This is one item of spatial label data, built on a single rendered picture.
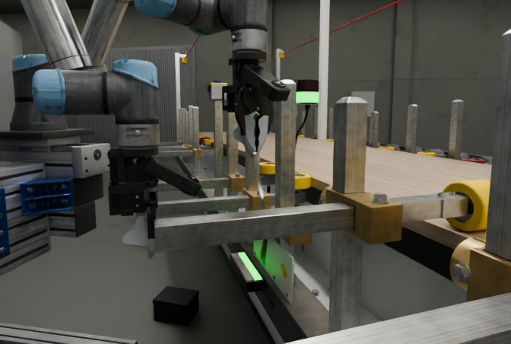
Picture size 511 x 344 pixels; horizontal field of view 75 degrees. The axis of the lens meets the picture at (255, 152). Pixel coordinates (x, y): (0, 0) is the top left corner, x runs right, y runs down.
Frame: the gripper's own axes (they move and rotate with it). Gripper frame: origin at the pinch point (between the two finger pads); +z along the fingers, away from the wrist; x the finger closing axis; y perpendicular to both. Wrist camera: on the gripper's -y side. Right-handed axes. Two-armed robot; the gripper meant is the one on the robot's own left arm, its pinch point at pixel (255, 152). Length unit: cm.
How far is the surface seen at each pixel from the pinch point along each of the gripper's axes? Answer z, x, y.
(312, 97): -11.4, -12.2, -4.6
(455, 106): -12, -127, 12
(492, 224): 1.3, 10.0, -45.2
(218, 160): 13, -34, 70
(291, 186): 8.0, -8.6, -2.0
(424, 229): 12.3, -16.1, -27.9
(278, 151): 0.2, -6.6, 0.1
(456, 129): -1, -126, 10
